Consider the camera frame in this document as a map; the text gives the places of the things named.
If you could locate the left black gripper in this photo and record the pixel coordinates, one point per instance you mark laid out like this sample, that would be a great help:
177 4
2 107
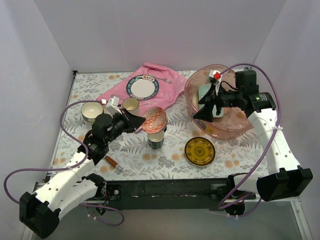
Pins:
128 122

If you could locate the dark green mug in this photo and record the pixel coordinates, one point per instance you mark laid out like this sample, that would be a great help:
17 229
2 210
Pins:
156 140

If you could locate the striped white bowl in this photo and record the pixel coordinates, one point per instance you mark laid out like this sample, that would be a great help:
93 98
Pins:
89 120

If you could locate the dark teal dotted bowl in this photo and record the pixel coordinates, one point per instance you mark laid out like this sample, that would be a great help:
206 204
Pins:
91 110

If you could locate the pink transparent plastic bin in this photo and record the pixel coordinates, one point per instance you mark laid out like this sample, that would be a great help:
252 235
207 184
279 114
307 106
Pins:
234 122

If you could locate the pink satin cloth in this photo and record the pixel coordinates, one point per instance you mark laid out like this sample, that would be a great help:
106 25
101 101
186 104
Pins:
167 95

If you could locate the red patterned bowl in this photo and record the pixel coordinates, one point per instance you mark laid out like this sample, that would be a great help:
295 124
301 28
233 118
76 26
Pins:
155 120

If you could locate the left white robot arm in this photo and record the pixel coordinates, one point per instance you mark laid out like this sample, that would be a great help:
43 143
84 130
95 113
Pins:
42 210

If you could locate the green rimmed white plate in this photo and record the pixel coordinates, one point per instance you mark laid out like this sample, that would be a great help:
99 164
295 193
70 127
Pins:
142 87

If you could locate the yellow patterned plate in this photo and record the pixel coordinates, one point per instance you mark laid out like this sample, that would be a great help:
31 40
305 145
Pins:
199 151

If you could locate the aluminium frame rail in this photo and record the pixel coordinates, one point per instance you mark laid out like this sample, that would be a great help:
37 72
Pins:
273 220

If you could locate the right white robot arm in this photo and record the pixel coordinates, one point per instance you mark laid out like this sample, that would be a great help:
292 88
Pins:
286 177

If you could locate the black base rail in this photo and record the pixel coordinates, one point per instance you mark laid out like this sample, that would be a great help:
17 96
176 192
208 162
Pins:
164 194

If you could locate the wooden handled metal scraper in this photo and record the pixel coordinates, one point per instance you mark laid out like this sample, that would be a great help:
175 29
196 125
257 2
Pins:
114 164

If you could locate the cream mug black rim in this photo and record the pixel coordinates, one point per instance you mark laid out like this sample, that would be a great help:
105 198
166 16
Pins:
132 105

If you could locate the silver fork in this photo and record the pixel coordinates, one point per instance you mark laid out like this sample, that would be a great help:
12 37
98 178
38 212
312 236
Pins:
165 80

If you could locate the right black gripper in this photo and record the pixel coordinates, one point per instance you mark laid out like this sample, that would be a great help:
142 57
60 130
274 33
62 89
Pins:
215 101

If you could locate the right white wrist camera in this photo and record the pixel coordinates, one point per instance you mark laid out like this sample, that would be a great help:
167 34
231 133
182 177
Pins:
214 77

